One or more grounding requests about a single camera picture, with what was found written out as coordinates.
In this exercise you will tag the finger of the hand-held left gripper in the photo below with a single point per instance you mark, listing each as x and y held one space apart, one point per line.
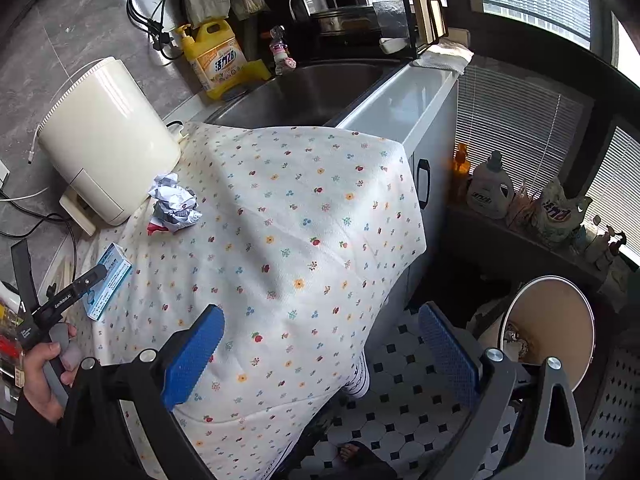
87 277
24 275

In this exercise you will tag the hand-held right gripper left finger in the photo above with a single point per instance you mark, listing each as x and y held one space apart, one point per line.
192 360

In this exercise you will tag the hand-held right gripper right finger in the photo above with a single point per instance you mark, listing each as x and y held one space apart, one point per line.
447 355

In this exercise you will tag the blue and white medicine box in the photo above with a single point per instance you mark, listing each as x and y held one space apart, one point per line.
110 280

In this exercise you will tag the foil ball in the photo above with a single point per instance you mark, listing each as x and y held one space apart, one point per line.
515 340

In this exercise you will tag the round white trash bin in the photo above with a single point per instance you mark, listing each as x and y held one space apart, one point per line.
550 320

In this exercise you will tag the person's left forearm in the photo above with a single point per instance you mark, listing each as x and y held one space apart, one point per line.
35 445

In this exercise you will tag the person's left hand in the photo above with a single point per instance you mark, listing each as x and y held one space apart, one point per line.
40 385

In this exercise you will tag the red packet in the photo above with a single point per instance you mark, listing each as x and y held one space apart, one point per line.
10 345

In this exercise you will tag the striped cloth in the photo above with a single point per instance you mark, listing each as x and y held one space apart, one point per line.
359 380

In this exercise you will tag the crumpled white paper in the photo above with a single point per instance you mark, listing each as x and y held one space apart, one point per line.
172 205

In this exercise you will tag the person's foot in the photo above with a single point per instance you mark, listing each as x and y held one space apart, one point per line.
360 460

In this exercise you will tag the cream air fryer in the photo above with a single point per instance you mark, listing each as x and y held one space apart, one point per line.
110 135

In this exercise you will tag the floral tablecloth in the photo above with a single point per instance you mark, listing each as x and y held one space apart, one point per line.
280 240

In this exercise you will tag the white laundry detergent bottle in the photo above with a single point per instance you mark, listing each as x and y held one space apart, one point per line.
492 190

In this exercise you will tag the detergent refill bag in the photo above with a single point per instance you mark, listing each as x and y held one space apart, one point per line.
557 215

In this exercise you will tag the orange bottle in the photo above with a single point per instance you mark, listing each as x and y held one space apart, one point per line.
461 170

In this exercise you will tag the white cabinet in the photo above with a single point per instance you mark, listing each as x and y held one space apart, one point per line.
430 125

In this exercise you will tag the window blind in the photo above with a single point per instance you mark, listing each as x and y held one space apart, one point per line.
617 185
520 125

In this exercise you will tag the yellow detergent bottle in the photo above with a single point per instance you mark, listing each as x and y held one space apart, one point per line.
220 60

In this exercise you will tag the steel sink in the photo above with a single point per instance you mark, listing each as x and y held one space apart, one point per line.
310 95

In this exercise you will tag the small pink bottle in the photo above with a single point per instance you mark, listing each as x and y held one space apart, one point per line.
282 55

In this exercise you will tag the white folded cloth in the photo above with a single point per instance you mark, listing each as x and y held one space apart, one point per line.
445 55

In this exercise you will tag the white soap dish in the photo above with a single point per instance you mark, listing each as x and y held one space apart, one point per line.
395 44

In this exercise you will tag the black faucet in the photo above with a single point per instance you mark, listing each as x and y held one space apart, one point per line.
409 15

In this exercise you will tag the steel pot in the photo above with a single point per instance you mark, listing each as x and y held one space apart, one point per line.
345 20

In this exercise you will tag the black dish rack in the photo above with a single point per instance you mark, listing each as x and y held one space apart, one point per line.
340 0

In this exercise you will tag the white wall socket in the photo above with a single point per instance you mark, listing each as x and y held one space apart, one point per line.
4 171

